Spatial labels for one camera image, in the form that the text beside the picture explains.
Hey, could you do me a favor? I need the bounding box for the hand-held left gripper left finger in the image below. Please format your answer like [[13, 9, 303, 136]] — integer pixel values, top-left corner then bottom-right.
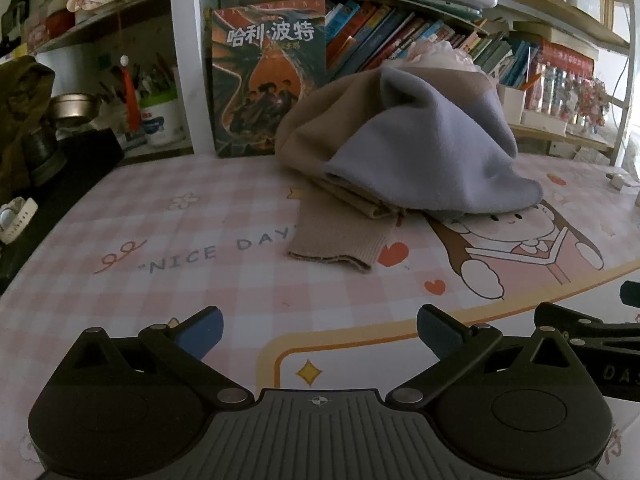
[[65, 305, 256, 408]]

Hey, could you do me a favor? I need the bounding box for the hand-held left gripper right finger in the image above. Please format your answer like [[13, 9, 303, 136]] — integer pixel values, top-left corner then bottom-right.
[[385, 304, 583, 408]]

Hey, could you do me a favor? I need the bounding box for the grey-blue fleece cloth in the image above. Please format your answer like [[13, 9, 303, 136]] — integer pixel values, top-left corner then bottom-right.
[[275, 57, 543, 272]]

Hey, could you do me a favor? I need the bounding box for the pink checked desk mat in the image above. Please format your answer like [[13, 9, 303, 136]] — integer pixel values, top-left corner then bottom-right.
[[0, 152, 640, 480]]

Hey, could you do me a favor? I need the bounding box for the pink flower figurine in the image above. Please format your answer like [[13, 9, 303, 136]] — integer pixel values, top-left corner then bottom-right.
[[572, 77, 613, 133]]

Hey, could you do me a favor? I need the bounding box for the white flat box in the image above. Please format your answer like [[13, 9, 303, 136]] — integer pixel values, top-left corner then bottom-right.
[[520, 109, 568, 136]]

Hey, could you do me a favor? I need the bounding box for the black bag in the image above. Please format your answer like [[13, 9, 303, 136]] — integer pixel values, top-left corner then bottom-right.
[[0, 127, 126, 296]]

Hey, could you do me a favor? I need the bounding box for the white pen cup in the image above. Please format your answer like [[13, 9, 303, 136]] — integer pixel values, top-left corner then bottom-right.
[[139, 95, 187, 148]]

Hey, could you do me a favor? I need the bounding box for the row of small bottles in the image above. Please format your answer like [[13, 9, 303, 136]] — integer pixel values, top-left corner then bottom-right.
[[542, 62, 596, 116]]

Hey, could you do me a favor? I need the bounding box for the white wristwatch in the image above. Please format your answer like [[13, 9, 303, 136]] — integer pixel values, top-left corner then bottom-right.
[[0, 197, 39, 246]]

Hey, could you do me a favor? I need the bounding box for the white pen box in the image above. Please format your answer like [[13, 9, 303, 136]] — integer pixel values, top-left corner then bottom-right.
[[497, 84, 526, 126]]

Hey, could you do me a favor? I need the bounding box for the red figurine bottle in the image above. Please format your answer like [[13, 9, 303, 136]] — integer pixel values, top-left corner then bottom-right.
[[116, 55, 142, 132]]

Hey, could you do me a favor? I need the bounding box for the dark round jar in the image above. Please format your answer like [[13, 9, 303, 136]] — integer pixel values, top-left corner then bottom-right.
[[22, 127, 68, 181]]

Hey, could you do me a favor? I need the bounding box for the red printed box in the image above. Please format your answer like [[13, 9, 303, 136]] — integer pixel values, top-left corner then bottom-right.
[[537, 42, 598, 111]]

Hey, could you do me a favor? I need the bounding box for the large orange cover book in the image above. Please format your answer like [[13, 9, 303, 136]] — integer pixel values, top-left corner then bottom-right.
[[209, 0, 328, 158]]

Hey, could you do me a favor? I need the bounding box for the bunch of pens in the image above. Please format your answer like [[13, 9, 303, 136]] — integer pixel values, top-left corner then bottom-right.
[[97, 52, 178, 106]]

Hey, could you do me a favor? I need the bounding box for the metal bowl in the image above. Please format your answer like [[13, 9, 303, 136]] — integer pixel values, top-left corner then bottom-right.
[[49, 92, 98, 122]]

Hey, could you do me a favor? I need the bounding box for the white bookshelf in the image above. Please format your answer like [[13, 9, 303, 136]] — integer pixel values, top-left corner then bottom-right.
[[0, 0, 636, 168]]

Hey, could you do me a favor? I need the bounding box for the pink and white plush toy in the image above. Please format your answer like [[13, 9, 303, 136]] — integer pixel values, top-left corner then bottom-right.
[[402, 40, 488, 78]]

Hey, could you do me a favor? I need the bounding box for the olive brown cloth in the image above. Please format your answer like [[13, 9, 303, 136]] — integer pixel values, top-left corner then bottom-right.
[[0, 55, 57, 203]]

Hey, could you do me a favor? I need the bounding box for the row of colourful books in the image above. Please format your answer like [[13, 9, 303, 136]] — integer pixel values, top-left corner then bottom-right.
[[325, 0, 543, 88]]

